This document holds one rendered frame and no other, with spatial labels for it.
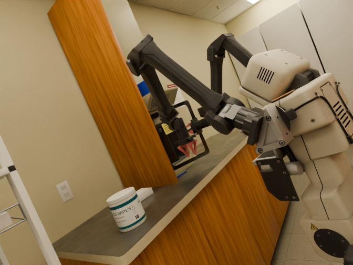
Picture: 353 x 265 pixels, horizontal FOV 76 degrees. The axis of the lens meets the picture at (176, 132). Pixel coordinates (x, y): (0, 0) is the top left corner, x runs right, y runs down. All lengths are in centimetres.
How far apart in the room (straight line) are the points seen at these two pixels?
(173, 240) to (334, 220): 62
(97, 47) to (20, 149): 75
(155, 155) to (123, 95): 42
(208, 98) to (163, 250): 65
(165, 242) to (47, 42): 151
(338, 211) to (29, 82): 168
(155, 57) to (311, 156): 59
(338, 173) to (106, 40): 132
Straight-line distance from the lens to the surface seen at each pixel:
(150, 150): 143
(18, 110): 162
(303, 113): 74
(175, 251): 112
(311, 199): 89
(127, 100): 145
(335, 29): 420
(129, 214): 103
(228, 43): 119
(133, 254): 92
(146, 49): 79
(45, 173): 156
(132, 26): 184
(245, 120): 68
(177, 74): 75
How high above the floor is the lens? 129
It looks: 3 degrees down
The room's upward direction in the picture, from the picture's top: 23 degrees counter-clockwise
